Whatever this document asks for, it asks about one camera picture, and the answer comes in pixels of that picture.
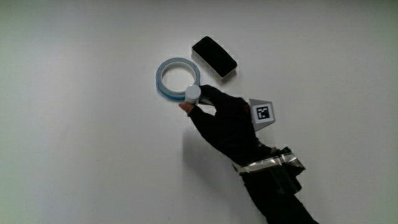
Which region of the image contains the blue tape roll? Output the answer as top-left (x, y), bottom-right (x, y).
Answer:
top-left (155, 57), bottom-right (201, 102)

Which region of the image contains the person's right hand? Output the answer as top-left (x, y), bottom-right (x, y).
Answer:
top-left (178, 84), bottom-right (277, 166)

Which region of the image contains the white glue stick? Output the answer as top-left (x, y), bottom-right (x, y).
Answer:
top-left (184, 84), bottom-right (215, 106)

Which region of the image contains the person's right forearm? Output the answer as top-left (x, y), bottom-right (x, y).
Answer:
top-left (232, 146), bottom-right (320, 224)

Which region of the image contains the black whiteboard eraser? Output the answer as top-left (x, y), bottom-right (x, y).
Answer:
top-left (190, 35), bottom-right (239, 82)

